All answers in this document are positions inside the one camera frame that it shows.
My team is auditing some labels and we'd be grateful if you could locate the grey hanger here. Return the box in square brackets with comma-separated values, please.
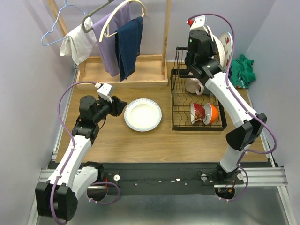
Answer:
[81, 0, 114, 33]

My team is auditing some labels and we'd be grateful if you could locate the purple cloth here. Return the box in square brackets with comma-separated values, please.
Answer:
[92, 3, 131, 77]

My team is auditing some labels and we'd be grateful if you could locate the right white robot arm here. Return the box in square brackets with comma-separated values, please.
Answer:
[185, 30, 267, 184]

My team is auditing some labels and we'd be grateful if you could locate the black mounting base rail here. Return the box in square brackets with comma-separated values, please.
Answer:
[37, 161, 288, 196]

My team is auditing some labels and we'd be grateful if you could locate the watermelon pattern white plate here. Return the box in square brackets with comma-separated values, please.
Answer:
[219, 32, 233, 69]

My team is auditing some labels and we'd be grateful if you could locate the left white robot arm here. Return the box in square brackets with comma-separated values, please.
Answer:
[35, 95, 127, 225]

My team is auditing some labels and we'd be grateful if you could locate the blue striped white plate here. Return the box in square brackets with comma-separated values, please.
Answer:
[206, 26, 225, 66]

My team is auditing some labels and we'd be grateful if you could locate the white bowl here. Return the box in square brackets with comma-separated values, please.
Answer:
[190, 103, 205, 125]

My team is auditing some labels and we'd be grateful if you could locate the orange bowl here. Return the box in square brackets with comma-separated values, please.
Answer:
[203, 103, 219, 125]

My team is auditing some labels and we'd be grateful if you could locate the pink ceramic mug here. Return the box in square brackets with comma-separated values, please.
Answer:
[185, 78, 204, 95]

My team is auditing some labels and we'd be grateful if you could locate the green t-shirt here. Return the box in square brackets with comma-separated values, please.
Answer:
[229, 54, 256, 89]

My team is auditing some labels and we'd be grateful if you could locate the dark blue cloth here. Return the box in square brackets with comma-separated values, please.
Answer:
[115, 16, 143, 82]

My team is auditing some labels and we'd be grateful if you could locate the plain white scalloped plate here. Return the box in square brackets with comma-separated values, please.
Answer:
[124, 98, 162, 132]

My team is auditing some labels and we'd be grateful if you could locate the wooden clothes rack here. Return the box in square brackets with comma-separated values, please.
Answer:
[46, 0, 172, 90]

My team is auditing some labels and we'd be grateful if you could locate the blue wire hanger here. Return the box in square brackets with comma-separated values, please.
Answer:
[41, 0, 88, 47]

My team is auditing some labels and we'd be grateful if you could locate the cream hanger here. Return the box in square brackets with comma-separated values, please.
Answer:
[98, 0, 147, 43]

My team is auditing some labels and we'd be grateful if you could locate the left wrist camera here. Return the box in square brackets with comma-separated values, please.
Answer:
[95, 82, 114, 103]

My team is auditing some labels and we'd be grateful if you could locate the black wire dish rack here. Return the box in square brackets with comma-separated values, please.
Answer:
[170, 47, 227, 131]

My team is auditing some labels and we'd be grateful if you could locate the white cloth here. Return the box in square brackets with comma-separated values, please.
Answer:
[60, 24, 97, 65]

